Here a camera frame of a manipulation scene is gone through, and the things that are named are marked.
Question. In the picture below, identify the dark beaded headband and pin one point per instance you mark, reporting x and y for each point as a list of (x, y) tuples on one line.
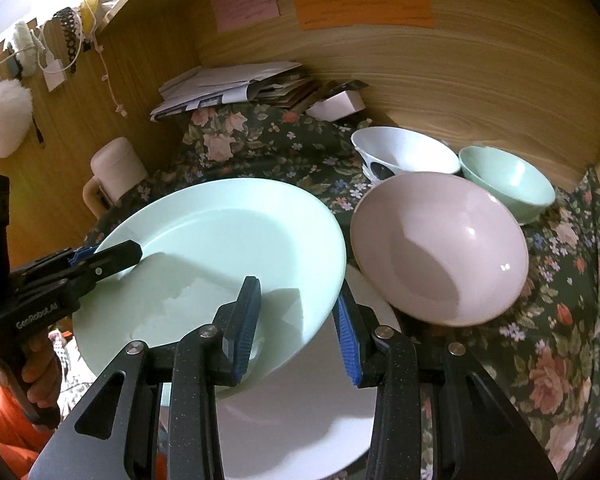
[(70, 35)]

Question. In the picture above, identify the yellow hanging item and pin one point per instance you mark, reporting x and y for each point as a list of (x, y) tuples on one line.
[(91, 10)]

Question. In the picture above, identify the white plate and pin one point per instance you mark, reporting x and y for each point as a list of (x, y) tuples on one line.
[(300, 410)]

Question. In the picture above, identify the orange clothing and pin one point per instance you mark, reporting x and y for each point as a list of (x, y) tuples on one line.
[(5, 440)]

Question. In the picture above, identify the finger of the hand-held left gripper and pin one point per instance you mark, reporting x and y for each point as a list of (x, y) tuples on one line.
[(120, 257), (82, 256)]

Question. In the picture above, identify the light green plate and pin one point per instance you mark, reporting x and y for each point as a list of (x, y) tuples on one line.
[(220, 230)]

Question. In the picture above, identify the stack of white papers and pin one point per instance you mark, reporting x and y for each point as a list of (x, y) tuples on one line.
[(220, 80)]

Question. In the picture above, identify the small white box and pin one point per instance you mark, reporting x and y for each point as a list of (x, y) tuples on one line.
[(337, 106)]

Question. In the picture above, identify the pink sticky note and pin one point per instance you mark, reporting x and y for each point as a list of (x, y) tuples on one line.
[(245, 4)]

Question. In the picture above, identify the pink mug with lid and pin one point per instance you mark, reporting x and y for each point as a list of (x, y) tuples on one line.
[(117, 165)]

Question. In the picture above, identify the person's left hand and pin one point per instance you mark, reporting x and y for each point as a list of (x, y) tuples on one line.
[(42, 370)]

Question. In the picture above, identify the white fluffy puff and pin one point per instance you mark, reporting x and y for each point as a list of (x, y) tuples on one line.
[(2, 120)]

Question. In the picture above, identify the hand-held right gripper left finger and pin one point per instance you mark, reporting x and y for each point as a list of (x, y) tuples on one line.
[(245, 332)]

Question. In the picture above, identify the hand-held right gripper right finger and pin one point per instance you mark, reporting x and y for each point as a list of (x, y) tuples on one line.
[(347, 347)]

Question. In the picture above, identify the pink bowl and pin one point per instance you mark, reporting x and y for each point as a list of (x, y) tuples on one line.
[(430, 240)]

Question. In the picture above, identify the stack of booklets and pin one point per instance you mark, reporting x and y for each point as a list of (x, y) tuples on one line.
[(290, 92)]

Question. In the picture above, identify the dark floral cloth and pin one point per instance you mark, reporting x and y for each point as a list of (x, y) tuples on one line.
[(530, 360)]

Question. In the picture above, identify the orange sticky note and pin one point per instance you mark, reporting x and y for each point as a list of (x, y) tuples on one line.
[(365, 9)]

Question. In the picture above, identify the white bowl with dark print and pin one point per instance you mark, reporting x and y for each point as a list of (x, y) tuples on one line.
[(405, 150)]

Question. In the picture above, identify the light green bowl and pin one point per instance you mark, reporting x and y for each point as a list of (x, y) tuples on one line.
[(505, 180)]

